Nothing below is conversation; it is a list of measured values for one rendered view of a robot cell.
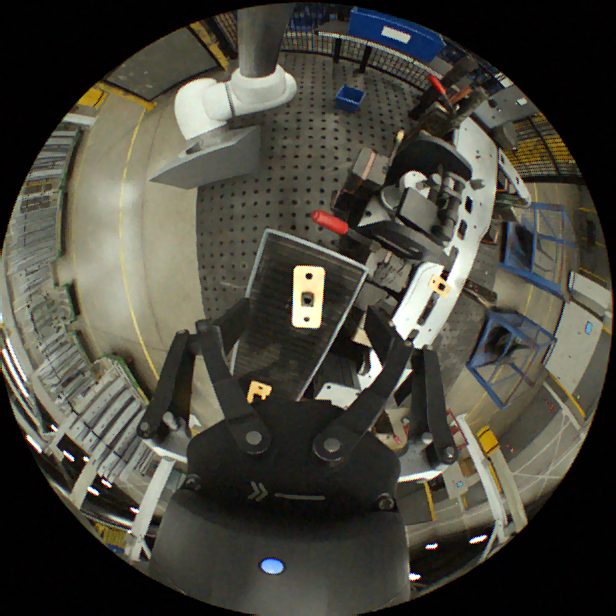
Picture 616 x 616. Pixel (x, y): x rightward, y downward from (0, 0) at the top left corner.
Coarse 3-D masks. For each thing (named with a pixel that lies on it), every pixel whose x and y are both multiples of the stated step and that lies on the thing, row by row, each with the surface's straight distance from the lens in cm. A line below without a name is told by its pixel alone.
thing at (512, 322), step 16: (496, 320) 239; (512, 320) 312; (528, 320) 334; (496, 336) 272; (512, 336) 229; (480, 352) 268; (496, 352) 287; (512, 352) 253; (528, 352) 322; (496, 368) 242; (512, 368) 350; (528, 368) 222; (480, 384) 258; (528, 384) 347; (496, 400) 246; (512, 400) 272
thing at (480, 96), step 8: (472, 88) 56; (480, 88) 56; (472, 96) 57; (480, 96) 55; (464, 104) 60; (472, 104) 57; (480, 104) 57; (496, 104) 57; (456, 112) 63; (464, 112) 59; (472, 112) 58
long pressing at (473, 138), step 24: (456, 144) 66; (480, 144) 79; (480, 168) 71; (480, 192) 66; (480, 216) 64; (456, 240) 54; (480, 240) 63; (432, 264) 48; (456, 264) 55; (408, 288) 46; (456, 288) 56; (408, 312) 48; (432, 312) 53; (432, 336) 57; (360, 384) 58
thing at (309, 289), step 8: (296, 272) 23; (304, 272) 23; (312, 272) 23; (320, 272) 23; (296, 280) 23; (304, 280) 23; (312, 280) 23; (320, 280) 23; (296, 288) 23; (304, 288) 23; (312, 288) 23; (320, 288) 23; (296, 296) 24; (304, 296) 22; (312, 296) 22; (320, 296) 23; (296, 304) 24; (304, 304) 23; (312, 304) 23; (320, 304) 24; (296, 312) 24; (304, 312) 24; (312, 312) 24; (320, 312) 24; (296, 320) 25; (312, 320) 25
